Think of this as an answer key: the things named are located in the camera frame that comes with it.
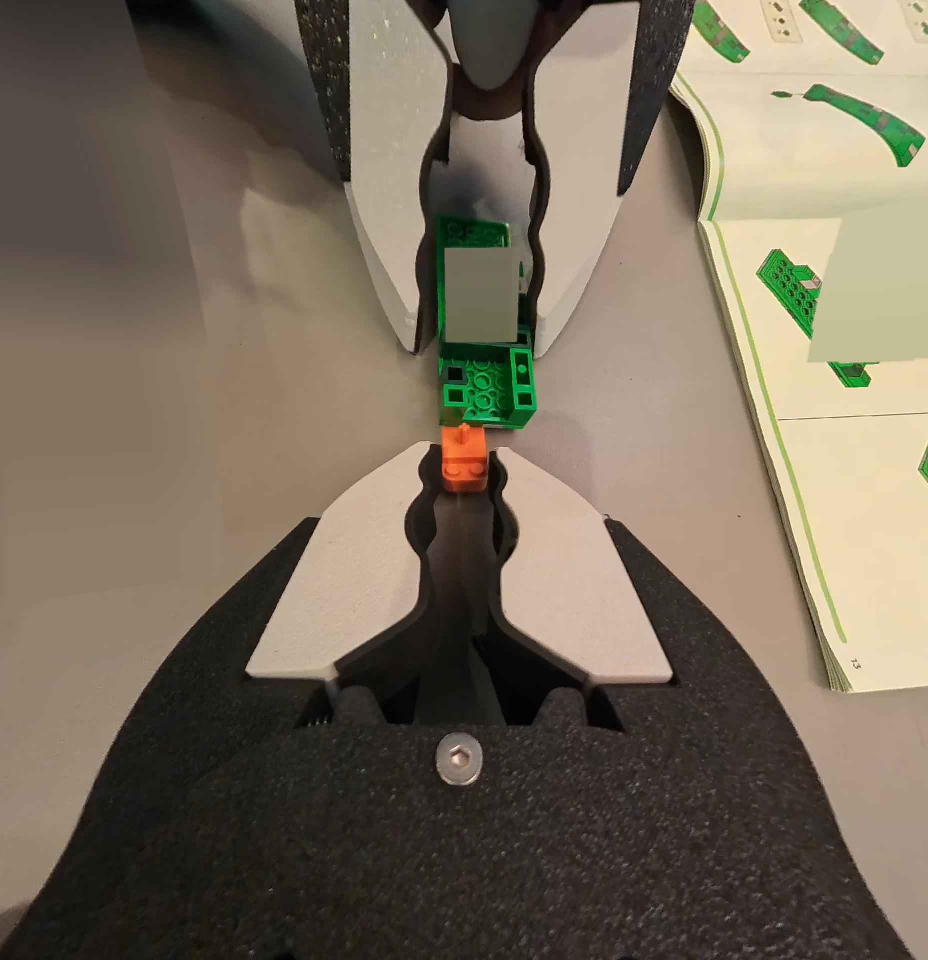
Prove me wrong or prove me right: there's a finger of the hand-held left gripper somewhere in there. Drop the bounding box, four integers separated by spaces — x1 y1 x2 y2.
347 0 454 356
520 0 639 354

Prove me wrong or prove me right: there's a green toy brick assembly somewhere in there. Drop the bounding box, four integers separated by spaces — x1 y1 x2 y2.
435 213 540 431

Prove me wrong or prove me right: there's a toy brick instruction booklet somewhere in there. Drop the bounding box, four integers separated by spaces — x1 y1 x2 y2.
668 0 928 696

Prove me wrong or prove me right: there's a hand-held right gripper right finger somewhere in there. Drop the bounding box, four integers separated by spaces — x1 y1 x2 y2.
486 447 674 686

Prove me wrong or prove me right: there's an orange toy brick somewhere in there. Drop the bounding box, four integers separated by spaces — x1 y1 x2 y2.
439 423 489 495

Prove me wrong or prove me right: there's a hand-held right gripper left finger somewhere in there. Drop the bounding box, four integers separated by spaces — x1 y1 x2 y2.
244 441 443 684

